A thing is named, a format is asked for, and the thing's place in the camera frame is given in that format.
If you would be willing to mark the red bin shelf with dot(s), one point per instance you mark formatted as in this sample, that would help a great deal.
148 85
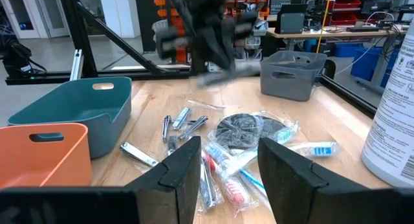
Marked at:
346 4

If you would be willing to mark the empty clear plastic bag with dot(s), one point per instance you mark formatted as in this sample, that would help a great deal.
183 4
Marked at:
203 105

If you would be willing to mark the grey computer case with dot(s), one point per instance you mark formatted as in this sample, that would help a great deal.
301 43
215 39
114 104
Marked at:
291 23

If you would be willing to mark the teal plastic bin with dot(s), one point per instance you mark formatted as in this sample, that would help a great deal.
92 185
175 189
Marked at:
103 133

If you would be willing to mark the bagged red toothbrush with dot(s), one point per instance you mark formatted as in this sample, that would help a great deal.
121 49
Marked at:
209 162
234 191

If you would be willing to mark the grey plastic bin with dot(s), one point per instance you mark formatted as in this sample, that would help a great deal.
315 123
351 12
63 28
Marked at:
291 88

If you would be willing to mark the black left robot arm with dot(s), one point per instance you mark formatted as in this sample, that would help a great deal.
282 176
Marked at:
14 57

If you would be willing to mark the silver aluminium bracket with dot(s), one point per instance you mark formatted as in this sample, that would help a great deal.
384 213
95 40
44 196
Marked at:
76 65

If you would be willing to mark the blue plastic crate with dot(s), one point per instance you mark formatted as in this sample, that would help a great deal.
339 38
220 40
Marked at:
365 63
346 50

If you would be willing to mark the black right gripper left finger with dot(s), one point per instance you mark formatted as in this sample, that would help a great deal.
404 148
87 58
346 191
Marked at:
129 208

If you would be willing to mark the bagged dark toothbrush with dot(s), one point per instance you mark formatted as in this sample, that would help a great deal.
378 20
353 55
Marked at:
207 188

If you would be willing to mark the white glass door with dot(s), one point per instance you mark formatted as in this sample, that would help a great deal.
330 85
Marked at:
29 10

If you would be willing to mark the wooden desk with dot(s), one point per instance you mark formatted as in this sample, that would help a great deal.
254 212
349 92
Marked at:
323 33

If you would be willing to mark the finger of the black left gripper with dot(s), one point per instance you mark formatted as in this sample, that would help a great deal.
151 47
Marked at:
230 52
210 57

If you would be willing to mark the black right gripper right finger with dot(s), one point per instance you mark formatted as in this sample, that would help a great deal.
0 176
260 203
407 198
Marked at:
323 204

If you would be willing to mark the white green wipes canister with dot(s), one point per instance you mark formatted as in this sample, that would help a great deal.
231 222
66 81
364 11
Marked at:
391 136

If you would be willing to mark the orange plastic bin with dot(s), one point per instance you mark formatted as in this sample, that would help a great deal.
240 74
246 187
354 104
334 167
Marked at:
48 165

